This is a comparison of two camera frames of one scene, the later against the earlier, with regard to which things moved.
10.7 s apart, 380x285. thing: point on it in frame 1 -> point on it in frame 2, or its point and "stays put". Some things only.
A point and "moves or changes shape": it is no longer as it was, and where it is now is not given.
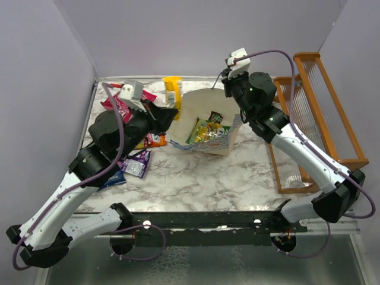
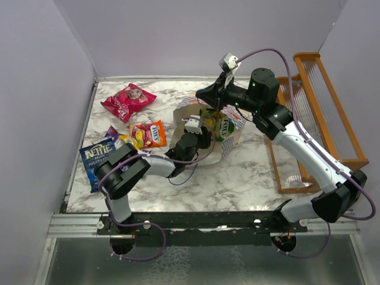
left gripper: [164, 116] -> [205, 138]
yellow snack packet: [173, 91] moves or changes shape
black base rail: [210, 228] stays put
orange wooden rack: [313, 105] stays put
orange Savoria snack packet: [152, 140] stays put
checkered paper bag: [196, 103] moves or changes shape
